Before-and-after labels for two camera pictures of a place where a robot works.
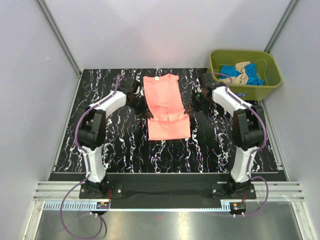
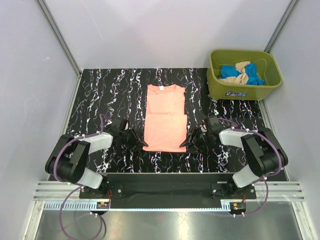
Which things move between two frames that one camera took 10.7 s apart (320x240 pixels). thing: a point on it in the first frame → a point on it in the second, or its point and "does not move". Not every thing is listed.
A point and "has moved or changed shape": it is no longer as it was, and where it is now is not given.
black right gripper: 198,108 → 195,132
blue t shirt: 253,78 does not move
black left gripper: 144,108 → 136,140
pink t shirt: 170,121 has moved or changed shape
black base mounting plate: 169,188 does not move
